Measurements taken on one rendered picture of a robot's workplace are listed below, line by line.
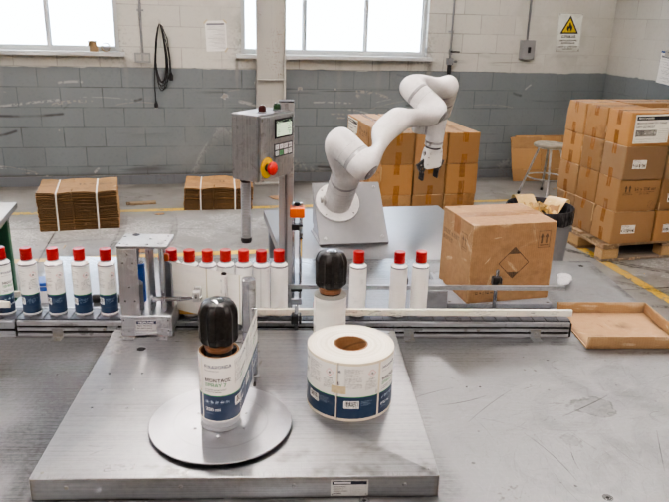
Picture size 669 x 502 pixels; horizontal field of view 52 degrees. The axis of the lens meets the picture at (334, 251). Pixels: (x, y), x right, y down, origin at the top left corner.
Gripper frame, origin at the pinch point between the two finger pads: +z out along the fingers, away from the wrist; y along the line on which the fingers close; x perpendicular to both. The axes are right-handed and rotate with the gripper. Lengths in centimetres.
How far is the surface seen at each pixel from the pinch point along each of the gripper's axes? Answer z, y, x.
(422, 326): -8, -94, -102
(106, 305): -7, -172, -49
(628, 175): 54, 242, 36
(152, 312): -13, -164, -66
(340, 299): -30, -130, -106
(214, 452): -19, -175, -128
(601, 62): 41, 499, 252
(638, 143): 31, 247, 39
